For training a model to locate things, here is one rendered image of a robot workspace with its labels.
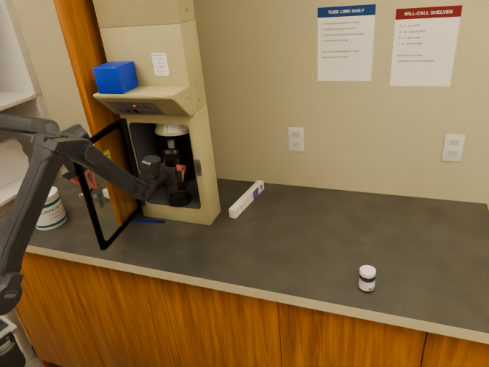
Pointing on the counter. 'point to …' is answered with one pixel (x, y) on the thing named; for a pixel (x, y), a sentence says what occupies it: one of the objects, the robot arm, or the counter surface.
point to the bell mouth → (171, 129)
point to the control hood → (166, 96)
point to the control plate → (136, 108)
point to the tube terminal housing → (191, 71)
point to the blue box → (116, 77)
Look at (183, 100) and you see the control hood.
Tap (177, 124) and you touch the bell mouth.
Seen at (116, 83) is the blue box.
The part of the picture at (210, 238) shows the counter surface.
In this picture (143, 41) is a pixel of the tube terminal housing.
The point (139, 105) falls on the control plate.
